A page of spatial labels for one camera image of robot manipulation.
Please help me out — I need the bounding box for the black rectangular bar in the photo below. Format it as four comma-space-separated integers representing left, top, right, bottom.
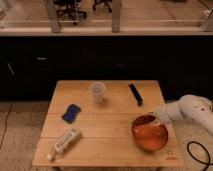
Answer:
129, 84, 143, 106

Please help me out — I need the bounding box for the black office chair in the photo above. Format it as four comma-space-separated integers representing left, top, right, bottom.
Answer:
92, 0, 113, 14
53, 0, 87, 25

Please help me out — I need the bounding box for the orange ceramic bowl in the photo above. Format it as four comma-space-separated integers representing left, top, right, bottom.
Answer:
131, 122, 168, 152

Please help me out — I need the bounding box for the dark red pepper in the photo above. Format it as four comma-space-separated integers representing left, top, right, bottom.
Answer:
133, 115, 153, 125

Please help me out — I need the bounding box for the blue sponge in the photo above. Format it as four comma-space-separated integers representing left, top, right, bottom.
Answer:
61, 104, 81, 123

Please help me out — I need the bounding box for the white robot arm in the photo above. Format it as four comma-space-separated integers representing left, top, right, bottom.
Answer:
151, 95, 213, 136

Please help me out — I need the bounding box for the wooden table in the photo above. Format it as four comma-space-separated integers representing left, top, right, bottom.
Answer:
33, 80, 183, 167

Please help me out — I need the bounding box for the black floor cable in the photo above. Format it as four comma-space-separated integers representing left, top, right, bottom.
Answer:
186, 140, 213, 171

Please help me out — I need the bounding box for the clear plastic cup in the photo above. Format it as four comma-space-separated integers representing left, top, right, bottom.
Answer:
89, 81, 106, 104

